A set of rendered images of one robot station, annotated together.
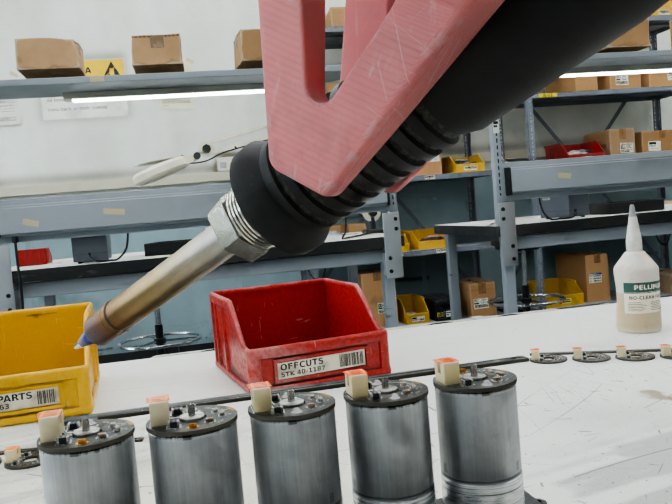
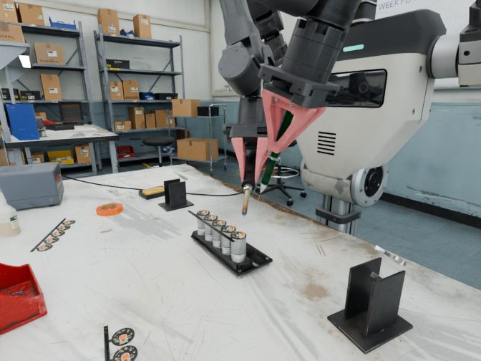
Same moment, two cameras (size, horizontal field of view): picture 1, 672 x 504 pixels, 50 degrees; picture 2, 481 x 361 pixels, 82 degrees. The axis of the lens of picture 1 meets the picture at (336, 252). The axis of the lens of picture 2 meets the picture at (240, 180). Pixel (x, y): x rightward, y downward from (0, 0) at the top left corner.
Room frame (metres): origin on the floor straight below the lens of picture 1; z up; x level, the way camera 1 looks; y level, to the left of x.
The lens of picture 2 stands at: (0.35, 0.43, 1.01)
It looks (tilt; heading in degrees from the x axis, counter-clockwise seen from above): 16 degrees down; 246
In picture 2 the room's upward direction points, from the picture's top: straight up
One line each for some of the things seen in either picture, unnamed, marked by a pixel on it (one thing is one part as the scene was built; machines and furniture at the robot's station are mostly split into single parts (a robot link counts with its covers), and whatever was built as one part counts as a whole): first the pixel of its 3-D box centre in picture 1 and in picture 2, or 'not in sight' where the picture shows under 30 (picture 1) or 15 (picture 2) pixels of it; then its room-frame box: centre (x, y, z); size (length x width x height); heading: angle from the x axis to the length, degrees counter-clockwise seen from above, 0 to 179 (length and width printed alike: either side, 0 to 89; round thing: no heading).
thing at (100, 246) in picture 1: (92, 247); not in sight; (2.53, 0.85, 0.80); 0.15 x 0.12 x 0.10; 12
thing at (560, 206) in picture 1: (564, 206); not in sight; (2.87, -0.92, 0.80); 0.15 x 0.12 x 0.10; 30
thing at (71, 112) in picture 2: not in sight; (74, 113); (0.73, -3.15, 0.88); 0.30 x 0.23 x 0.25; 11
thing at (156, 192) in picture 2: not in sight; (154, 192); (0.26, -0.37, 0.76); 0.07 x 0.05 x 0.02; 19
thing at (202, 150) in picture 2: not in sight; (197, 135); (-0.74, -3.55, 0.51); 0.75 x 0.48 x 1.03; 130
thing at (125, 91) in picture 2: not in sight; (144, 94); (-0.15, -4.47, 1.11); 1.20 x 0.45 x 2.22; 11
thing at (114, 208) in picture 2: not in sight; (109, 209); (0.38, -0.28, 0.76); 0.06 x 0.06 x 0.01
